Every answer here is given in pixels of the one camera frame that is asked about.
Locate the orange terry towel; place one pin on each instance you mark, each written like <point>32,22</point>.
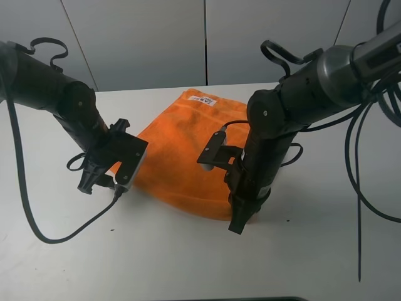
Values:
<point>176,138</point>

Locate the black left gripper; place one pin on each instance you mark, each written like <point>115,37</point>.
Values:
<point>105,146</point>

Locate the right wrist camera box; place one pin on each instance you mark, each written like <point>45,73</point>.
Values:
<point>217,154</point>

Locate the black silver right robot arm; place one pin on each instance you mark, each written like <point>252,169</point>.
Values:
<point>339,78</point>

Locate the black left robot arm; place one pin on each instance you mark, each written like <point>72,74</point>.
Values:
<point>31,83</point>

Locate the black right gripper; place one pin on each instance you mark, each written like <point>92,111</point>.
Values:
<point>248,190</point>

